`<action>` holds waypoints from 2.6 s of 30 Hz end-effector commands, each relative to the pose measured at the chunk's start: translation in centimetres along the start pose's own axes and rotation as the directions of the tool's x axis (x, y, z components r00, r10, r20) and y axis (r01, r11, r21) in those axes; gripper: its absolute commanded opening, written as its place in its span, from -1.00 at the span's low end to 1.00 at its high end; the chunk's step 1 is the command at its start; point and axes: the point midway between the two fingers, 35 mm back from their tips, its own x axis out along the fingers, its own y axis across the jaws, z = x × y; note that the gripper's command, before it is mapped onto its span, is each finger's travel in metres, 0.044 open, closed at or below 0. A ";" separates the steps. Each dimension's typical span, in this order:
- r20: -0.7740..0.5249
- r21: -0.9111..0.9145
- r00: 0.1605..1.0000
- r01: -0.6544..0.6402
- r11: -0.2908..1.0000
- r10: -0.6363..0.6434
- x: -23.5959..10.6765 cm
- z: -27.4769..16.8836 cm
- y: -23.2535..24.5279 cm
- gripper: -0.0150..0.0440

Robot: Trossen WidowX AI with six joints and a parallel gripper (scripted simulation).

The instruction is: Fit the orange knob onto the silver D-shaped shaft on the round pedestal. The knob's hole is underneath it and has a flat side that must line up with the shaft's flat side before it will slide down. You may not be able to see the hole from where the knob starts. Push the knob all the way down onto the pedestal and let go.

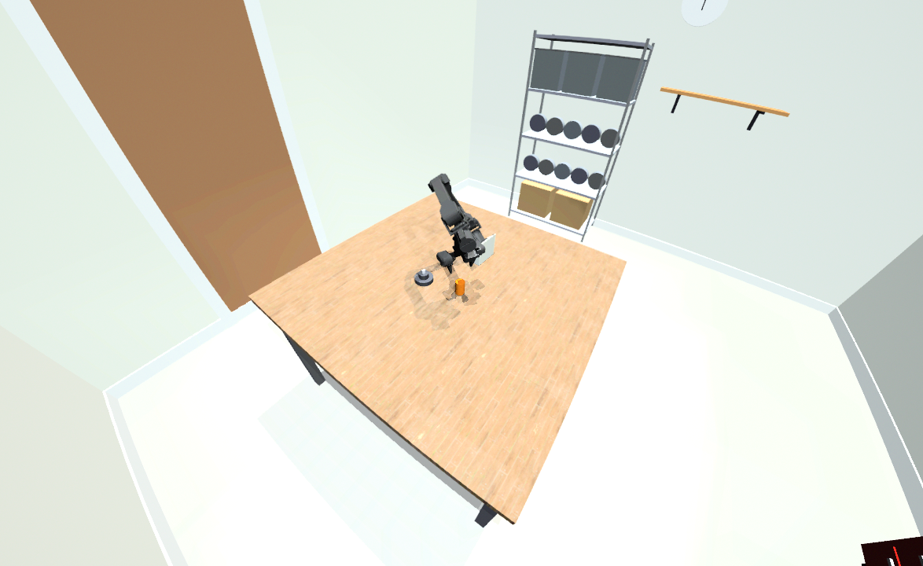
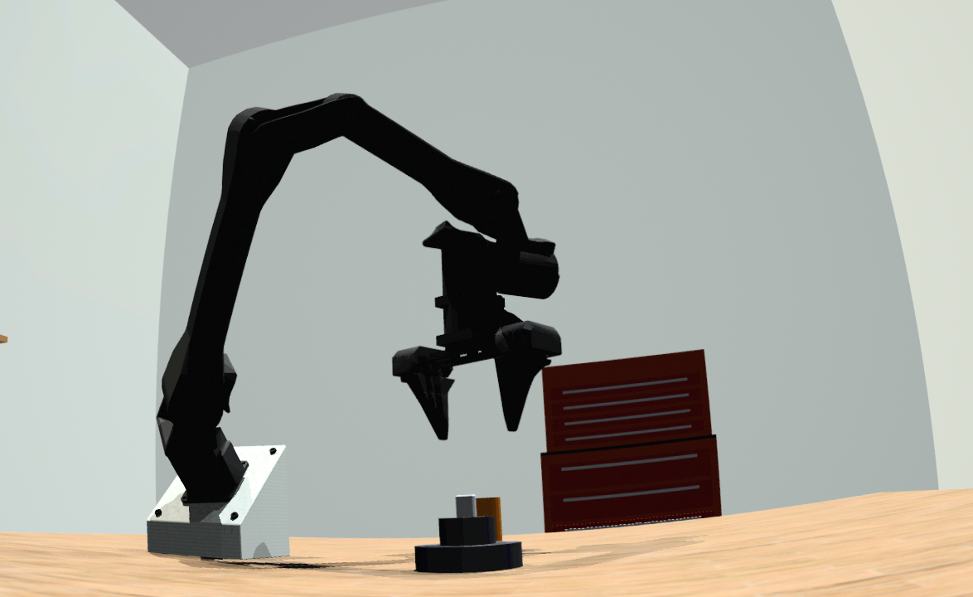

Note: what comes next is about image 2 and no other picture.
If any orange knob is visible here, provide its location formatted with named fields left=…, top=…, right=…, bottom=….
left=476, top=497, right=502, bottom=541

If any grey round pedestal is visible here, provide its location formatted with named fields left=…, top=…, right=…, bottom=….
left=414, top=494, right=523, bottom=573

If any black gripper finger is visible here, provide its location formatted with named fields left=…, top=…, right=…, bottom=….
left=495, top=354, right=551, bottom=431
left=400, top=373, right=454, bottom=440

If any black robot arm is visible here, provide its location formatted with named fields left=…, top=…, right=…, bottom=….
left=156, top=93, right=560, bottom=504

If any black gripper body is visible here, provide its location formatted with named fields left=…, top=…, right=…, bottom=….
left=392, top=281, right=562, bottom=378

